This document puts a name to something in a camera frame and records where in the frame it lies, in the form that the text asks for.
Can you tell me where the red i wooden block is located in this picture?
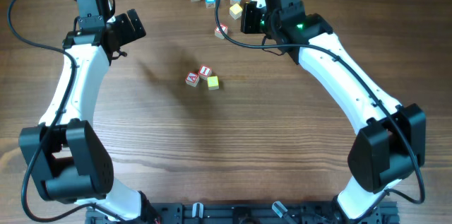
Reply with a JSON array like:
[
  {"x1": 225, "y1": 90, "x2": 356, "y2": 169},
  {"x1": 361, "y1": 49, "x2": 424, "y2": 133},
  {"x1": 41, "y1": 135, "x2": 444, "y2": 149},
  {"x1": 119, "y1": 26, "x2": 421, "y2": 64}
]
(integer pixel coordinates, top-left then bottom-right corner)
[
  {"x1": 198, "y1": 65, "x2": 212, "y2": 80},
  {"x1": 214, "y1": 23, "x2": 228, "y2": 39}
]

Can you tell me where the yellow S wooden block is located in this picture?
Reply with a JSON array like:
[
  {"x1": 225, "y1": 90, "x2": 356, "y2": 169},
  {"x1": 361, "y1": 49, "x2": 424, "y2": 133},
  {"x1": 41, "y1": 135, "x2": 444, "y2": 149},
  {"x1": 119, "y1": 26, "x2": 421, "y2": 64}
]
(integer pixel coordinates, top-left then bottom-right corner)
[{"x1": 207, "y1": 76, "x2": 219, "y2": 90}]

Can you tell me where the red A wooden block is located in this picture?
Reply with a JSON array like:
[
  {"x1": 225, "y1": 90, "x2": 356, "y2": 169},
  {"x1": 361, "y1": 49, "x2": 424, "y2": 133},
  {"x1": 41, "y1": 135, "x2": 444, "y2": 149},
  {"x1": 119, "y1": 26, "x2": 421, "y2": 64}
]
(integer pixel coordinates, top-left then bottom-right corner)
[{"x1": 185, "y1": 72, "x2": 200, "y2": 87}]

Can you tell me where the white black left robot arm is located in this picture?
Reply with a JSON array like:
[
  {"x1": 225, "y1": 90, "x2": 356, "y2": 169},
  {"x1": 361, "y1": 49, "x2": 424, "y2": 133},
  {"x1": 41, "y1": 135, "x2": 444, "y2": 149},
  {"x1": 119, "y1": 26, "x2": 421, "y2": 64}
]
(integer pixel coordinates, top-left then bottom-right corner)
[{"x1": 18, "y1": 0, "x2": 161, "y2": 223}]

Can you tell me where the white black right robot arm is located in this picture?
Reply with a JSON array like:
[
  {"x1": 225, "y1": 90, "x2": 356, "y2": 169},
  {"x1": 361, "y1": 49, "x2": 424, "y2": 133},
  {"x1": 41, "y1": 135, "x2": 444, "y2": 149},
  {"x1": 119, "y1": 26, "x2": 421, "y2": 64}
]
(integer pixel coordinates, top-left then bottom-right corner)
[{"x1": 242, "y1": 0, "x2": 426, "y2": 223}]

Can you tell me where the yellow-sided wooden block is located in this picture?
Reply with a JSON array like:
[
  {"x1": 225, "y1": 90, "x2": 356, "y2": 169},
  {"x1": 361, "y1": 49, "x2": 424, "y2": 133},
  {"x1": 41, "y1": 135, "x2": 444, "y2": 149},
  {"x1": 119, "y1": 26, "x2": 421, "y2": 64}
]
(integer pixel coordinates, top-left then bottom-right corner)
[{"x1": 230, "y1": 4, "x2": 243, "y2": 20}]

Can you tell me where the blue wooden block left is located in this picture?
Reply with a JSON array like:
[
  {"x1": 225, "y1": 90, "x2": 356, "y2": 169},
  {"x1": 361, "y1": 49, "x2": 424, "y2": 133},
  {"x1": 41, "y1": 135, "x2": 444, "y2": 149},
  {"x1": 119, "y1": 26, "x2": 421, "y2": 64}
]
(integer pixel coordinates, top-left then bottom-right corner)
[{"x1": 205, "y1": 0, "x2": 216, "y2": 8}]

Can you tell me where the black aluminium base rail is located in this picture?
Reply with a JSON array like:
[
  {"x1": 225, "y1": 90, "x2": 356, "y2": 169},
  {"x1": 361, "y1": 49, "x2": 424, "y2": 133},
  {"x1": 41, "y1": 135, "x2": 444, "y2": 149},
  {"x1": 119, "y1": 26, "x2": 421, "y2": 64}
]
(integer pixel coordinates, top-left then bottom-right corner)
[{"x1": 85, "y1": 201, "x2": 400, "y2": 224}]

